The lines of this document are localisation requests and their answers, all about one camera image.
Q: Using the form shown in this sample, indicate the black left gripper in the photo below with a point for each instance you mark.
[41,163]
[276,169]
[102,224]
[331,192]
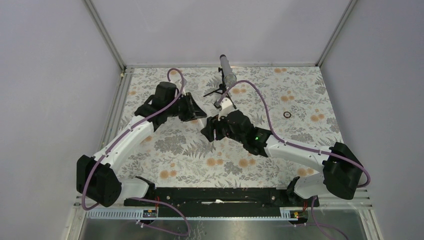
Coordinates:
[193,111]

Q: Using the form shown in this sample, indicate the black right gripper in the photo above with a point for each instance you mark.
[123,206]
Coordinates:
[213,123]

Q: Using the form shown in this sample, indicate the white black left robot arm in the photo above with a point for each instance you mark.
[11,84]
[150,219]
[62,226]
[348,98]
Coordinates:
[96,176]

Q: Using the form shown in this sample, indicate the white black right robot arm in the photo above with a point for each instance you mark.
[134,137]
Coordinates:
[338,170]

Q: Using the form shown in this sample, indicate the floral patterned table mat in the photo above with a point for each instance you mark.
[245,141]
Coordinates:
[178,155]

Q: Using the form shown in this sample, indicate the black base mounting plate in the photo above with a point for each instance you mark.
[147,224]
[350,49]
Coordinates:
[224,202]

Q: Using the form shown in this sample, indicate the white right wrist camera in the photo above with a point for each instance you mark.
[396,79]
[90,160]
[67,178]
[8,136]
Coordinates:
[225,106]

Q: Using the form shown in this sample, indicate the aluminium frame rail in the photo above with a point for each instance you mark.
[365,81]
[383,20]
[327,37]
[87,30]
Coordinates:
[92,11]

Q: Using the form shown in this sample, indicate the slotted grey cable duct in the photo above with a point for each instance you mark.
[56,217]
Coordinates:
[153,214]

